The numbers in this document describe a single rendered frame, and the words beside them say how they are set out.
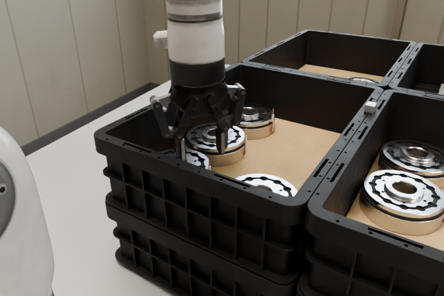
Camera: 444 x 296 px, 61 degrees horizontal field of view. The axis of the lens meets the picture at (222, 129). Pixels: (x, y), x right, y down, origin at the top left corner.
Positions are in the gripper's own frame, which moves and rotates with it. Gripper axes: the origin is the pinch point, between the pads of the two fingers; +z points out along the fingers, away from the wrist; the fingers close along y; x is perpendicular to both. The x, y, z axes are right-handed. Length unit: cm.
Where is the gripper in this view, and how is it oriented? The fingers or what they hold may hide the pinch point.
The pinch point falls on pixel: (201, 146)
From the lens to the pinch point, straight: 57.4
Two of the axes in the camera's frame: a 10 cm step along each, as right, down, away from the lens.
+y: 9.4, -1.7, 2.9
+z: 0.2, 8.8, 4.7
